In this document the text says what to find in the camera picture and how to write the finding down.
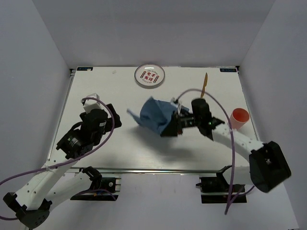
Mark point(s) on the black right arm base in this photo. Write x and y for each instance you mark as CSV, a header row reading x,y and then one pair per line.
x,y
215,185

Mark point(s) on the blue corner label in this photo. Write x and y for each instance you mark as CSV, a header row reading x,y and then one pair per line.
x,y
84,69
228,69

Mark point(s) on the white patterned plate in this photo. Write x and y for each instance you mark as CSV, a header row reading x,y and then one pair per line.
x,y
149,76

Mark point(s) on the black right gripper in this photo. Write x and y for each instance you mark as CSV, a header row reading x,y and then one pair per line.
x,y
175,126

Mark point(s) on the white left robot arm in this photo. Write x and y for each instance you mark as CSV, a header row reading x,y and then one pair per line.
x,y
33,203

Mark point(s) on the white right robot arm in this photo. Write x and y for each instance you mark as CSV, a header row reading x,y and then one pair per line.
x,y
267,165

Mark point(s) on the left blue corner label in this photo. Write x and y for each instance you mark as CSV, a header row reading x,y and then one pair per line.
x,y
84,69

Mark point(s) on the gold knife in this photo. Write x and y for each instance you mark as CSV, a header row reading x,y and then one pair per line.
x,y
204,85

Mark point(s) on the red plastic cup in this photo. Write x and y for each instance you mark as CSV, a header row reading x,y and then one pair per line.
x,y
239,117

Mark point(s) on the right blue corner label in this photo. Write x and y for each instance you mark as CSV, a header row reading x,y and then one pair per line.
x,y
228,69

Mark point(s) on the blue cloth napkin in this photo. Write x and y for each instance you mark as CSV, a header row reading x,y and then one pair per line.
x,y
154,115

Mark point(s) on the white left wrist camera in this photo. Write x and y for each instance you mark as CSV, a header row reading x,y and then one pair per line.
x,y
92,101

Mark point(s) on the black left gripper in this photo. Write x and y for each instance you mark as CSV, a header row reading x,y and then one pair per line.
x,y
117,122

